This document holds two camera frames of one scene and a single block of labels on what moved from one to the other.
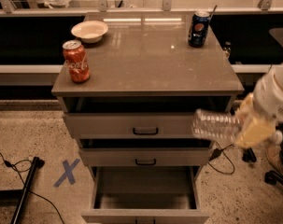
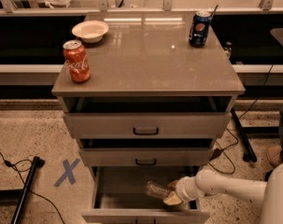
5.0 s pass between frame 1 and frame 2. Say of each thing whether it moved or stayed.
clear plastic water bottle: moved
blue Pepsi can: stayed
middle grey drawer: stayed
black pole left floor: stayed
